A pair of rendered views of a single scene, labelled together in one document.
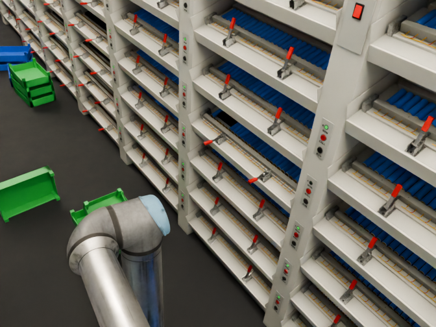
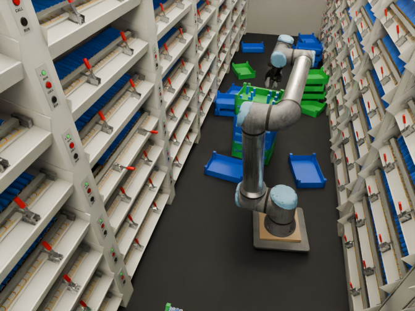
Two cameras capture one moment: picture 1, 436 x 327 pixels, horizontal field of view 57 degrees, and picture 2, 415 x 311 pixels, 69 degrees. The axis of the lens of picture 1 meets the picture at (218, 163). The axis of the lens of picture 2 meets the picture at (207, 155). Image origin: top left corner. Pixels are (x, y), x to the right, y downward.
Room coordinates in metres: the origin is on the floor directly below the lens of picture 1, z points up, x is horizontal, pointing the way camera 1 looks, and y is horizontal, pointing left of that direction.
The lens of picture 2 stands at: (1.56, 0.99, 1.59)
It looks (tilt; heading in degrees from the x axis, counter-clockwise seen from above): 40 degrees down; 234
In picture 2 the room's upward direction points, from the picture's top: 1 degrees counter-clockwise
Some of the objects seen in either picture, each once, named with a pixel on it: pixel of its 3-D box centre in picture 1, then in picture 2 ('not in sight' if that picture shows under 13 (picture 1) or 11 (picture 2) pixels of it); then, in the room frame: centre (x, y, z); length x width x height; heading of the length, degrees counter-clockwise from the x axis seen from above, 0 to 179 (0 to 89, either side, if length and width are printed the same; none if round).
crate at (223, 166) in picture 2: not in sight; (227, 166); (0.44, -0.29, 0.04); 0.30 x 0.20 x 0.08; 122
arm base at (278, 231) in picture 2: not in sight; (280, 218); (0.55, 0.33, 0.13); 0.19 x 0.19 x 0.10
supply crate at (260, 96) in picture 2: not in sight; (259, 97); (0.14, -0.33, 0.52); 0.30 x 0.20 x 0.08; 120
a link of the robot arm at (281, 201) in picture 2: not in sight; (281, 203); (0.55, 0.32, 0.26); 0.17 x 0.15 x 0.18; 122
